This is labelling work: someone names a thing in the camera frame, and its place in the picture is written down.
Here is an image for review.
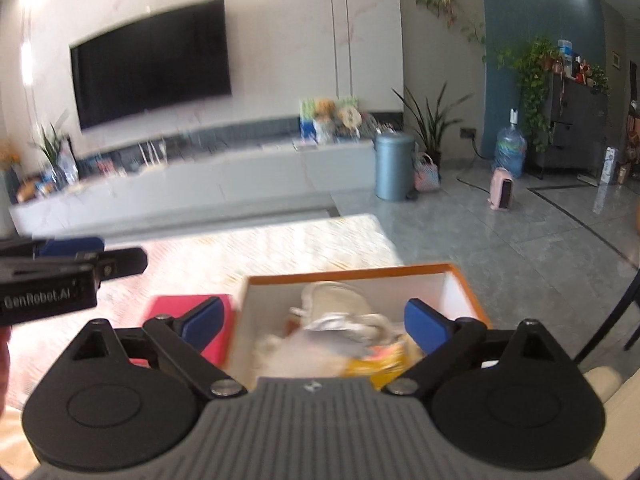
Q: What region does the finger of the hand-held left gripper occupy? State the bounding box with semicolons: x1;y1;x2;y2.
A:
0;236;105;259
75;247;148;281

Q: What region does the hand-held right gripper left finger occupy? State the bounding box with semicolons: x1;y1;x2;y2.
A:
65;296;247;400

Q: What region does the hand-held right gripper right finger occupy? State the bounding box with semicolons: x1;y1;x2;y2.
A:
385;298;571;396

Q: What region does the orange cardboard box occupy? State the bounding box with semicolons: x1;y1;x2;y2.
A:
227;262;494;397

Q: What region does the clear plastic bag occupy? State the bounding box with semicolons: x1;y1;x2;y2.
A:
304;311;363;335

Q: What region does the pink box with clear window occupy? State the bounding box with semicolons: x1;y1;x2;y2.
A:
127;293;237;367

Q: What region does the plant in glass vase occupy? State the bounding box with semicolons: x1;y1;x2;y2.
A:
31;119;80;188

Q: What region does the white marble TV cabinet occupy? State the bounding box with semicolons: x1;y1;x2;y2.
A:
9;137;377;237

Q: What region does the white router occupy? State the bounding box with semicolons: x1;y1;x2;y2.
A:
137;140;168;166

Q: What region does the woven pink handbag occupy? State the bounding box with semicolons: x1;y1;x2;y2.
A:
413;152;442;192

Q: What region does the pink space heater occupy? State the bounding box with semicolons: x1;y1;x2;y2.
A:
488;167;517;212

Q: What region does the blue-grey trash can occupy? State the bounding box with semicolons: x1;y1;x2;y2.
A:
373;131;417;202

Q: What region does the blue water jug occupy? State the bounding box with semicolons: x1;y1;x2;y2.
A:
494;108;529;179

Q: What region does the long-leaf potted plant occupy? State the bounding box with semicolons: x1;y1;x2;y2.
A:
391;81;475;167

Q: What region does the beige cushion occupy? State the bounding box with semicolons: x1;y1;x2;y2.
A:
582;364;640;480

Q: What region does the tall white carton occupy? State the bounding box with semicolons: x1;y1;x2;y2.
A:
597;147;619;187

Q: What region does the dark grey cabinet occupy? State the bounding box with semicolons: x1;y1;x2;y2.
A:
531;71;610;175

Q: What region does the green pothos plant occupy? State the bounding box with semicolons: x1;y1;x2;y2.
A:
496;36;565;155

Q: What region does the hanging vine plant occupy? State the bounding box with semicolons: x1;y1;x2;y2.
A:
411;0;490;63

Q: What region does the black metal frame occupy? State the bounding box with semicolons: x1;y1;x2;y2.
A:
570;267;640;367

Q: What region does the black wall television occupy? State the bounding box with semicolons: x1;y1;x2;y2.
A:
69;0;234;132

